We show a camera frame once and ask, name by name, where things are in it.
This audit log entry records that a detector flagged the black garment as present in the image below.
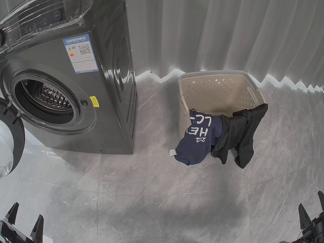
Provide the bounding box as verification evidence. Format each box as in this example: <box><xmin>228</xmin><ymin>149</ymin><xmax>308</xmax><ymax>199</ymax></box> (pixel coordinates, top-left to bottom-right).
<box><xmin>211</xmin><ymin>103</ymin><xmax>269</xmax><ymax>169</ymax></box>

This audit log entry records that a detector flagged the white curtain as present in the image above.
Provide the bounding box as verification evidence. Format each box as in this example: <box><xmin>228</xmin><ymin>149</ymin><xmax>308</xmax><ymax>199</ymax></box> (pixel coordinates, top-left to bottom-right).
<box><xmin>0</xmin><ymin>0</ymin><xmax>324</xmax><ymax>93</ymax></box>

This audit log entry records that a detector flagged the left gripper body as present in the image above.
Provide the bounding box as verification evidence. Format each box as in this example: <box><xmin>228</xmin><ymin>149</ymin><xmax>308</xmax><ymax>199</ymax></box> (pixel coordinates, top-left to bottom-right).
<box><xmin>0</xmin><ymin>218</ymin><xmax>41</xmax><ymax>243</ymax></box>

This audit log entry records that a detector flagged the grey washing machine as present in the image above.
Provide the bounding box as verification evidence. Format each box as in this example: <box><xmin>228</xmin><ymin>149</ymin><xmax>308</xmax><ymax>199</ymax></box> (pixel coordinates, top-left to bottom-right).
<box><xmin>0</xmin><ymin>0</ymin><xmax>139</xmax><ymax>155</ymax></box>

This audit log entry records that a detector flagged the cream laundry basket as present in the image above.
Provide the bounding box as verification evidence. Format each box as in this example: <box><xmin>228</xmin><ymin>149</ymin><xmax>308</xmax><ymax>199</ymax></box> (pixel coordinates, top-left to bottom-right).
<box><xmin>178</xmin><ymin>70</ymin><xmax>266</xmax><ymax>146</ymax></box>

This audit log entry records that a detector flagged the dark blue T-shirt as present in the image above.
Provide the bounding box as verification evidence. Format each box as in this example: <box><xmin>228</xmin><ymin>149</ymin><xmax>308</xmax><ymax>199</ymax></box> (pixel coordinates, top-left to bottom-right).
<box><xmin>169</xmin><ymin>109</ymin><xmax>225</xmax><ymax>166</ymax></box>

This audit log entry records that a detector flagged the washing machine door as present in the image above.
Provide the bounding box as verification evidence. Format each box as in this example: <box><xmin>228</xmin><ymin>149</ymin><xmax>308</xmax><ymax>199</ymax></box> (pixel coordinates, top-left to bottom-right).
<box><xmin>0</xmin><ymin>97</ymin><xmax>26</xmax><ymax>179</ymax></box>

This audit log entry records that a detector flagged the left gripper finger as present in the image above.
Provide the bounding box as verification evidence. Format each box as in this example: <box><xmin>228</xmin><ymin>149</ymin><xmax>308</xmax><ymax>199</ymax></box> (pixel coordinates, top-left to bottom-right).
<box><xmin>5</xmin><ymin>202</ymin><xmax>20</xmax><ymax>224</ymax></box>
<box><xmin>30</xmin><ymin>214</ymin><xmax>44</xmax><ymax>240</ymax></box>

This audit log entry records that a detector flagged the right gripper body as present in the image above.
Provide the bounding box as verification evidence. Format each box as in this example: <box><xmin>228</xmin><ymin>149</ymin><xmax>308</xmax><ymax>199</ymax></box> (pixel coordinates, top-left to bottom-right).
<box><xmin>291</xmin><ymin>212</ymin><xmax>324</xmax><ymax>243</ymax></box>

